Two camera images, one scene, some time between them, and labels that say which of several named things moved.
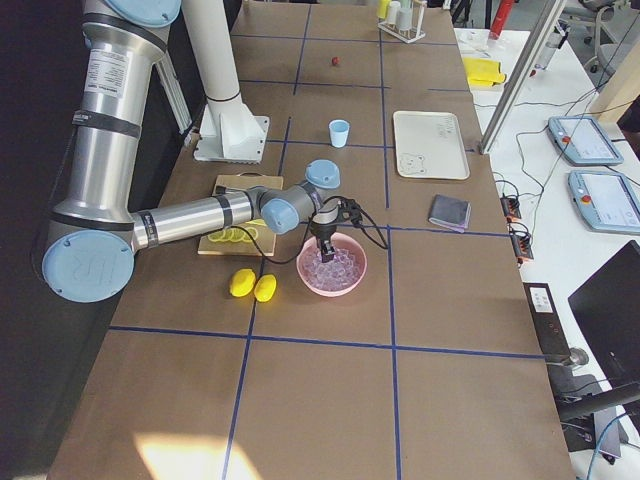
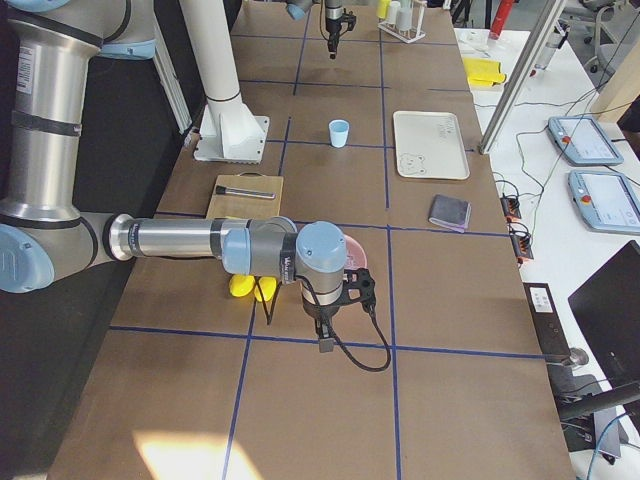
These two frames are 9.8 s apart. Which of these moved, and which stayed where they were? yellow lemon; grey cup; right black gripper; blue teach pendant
Moved: right black gripper
Stayed: grey cup; blue teach pendant; yellow lemon
